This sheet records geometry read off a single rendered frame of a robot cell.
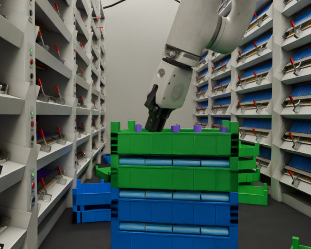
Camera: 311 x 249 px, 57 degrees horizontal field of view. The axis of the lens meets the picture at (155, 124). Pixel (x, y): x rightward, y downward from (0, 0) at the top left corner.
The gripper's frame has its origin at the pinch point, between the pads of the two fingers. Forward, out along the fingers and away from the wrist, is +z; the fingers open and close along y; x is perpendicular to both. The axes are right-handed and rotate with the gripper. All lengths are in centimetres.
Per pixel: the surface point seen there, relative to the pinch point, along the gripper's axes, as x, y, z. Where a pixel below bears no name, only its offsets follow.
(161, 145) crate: -5.0, -1.9, 3.4
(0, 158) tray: 30.8, -19.8, 25.4
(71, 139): 73, 37, 46
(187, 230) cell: -18.0, 1.8, 19.4
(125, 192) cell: -2.6, -5.6, 17.4
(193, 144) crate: -10.7, 1.8, 0.1
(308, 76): -6, 100, -26
